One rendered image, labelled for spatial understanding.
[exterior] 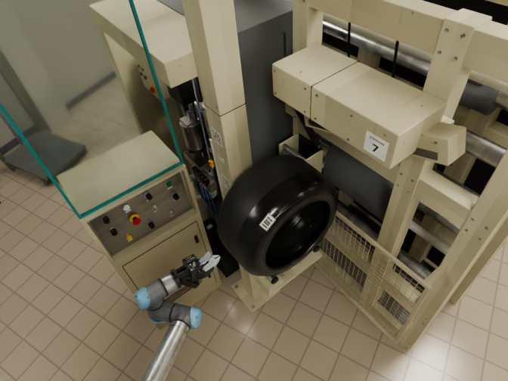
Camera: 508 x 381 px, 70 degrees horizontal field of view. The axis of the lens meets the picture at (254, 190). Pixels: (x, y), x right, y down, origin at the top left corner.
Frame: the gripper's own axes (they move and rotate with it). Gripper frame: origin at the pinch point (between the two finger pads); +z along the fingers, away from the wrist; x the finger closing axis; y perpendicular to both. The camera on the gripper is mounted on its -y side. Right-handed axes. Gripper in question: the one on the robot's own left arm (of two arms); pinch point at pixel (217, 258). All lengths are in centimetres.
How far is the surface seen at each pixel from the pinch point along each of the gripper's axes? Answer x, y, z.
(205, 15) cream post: 27, 86, 19
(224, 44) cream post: 27, 75, 25
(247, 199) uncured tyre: 3.2, 21.8, 18.1
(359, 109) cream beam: -18, 64, 48
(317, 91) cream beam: 0, 63, 46
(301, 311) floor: -2, -114, 63
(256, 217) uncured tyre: -5.2, 20.0, 16.3
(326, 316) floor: -15, -113, 74
